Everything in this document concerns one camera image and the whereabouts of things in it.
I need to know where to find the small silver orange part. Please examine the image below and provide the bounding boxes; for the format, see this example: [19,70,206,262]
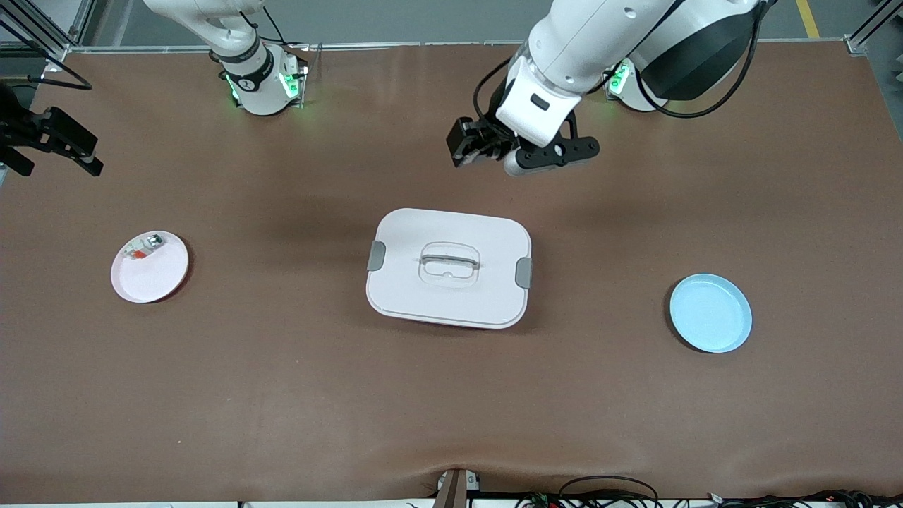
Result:
[123,235,165,260]

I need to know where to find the pale pink round plate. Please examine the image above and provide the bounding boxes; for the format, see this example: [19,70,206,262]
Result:
[111,230,190,304]

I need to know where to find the white lidded box grey latches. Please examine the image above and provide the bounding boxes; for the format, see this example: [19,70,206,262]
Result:
[365,207,533,330]

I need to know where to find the light blue round plate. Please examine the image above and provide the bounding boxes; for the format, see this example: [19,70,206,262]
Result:
[669,274,753,353]

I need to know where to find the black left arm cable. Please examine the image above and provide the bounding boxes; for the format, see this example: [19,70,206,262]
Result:
[471,0,766,122]

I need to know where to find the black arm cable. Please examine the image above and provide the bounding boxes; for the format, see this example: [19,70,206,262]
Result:
[471,0,766,122]
[27,53,94,91]

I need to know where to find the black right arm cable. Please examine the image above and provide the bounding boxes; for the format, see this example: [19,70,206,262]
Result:
[27,53,94,91]

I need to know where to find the aluminium frame post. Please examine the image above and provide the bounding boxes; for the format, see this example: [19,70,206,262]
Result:
[0,0,96,61]
[843,0,903,56]

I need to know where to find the black cable bundle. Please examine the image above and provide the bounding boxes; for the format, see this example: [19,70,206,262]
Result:
[515,474,903,508]

